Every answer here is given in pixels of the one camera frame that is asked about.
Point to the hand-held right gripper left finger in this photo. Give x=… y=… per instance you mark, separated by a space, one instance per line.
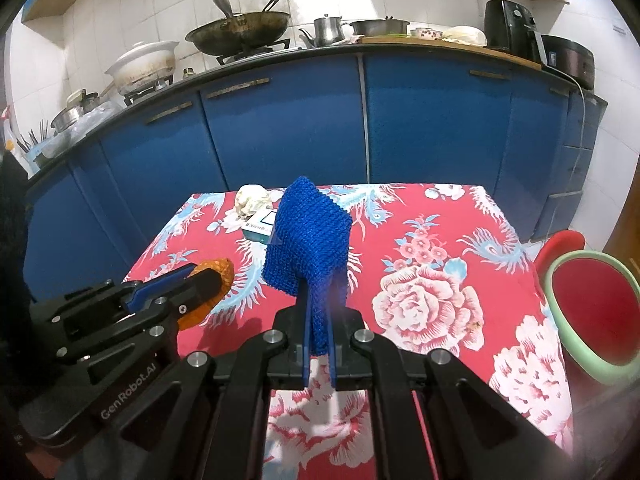
x=302 y=360

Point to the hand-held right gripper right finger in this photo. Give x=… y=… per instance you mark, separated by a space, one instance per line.
x=331 y=370

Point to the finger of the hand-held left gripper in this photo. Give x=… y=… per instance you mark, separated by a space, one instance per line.
x=167 y=282
x=200 y=287

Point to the blue knitted cloth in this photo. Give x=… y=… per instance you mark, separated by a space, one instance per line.
x=305 y=230

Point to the red basin with green rim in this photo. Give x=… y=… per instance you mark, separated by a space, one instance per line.
x=600 y=310

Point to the small white teal box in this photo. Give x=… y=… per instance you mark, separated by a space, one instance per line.
x=257 y=227

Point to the cream crumpled cloth far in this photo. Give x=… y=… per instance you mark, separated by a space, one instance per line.
x=252 y=200

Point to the blue kitchen cabinet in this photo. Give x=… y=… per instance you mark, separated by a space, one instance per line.
x=280 y=125

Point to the utensil holder with chopsticks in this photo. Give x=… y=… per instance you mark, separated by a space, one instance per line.
x=35 y=147

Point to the red floral tablecloth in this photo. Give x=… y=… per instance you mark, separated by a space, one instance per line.
x=500 y=280

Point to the steel pot with lid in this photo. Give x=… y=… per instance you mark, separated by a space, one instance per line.
x=72 y=112

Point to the white casserole pot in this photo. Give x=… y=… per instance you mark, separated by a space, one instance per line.
x=142 y=65

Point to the black gas stove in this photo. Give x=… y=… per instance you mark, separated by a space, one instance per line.
x=255 y=52

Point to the red plastic stool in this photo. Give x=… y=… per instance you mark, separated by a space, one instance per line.
x=560 y=247

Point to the black wok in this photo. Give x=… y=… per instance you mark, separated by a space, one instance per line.
x=240 y=30

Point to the metal spatula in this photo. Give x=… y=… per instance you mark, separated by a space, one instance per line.
x=222 y=2

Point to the steel kettle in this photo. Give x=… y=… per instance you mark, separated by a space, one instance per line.
x=327 y=30

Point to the steel cooking pot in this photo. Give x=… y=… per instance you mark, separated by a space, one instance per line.
x=380 y=27

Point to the blue drawer unit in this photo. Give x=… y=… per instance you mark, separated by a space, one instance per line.
x=575 y=160

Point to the small patterned bowl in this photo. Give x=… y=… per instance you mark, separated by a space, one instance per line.
x=426 y=33

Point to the white bag on counter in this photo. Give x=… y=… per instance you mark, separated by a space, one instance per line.
x=465 y=35

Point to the black air fryer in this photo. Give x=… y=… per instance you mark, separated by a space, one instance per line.
x=512 y=30

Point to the black rice cooker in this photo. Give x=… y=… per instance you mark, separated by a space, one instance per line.
x=570 y=62

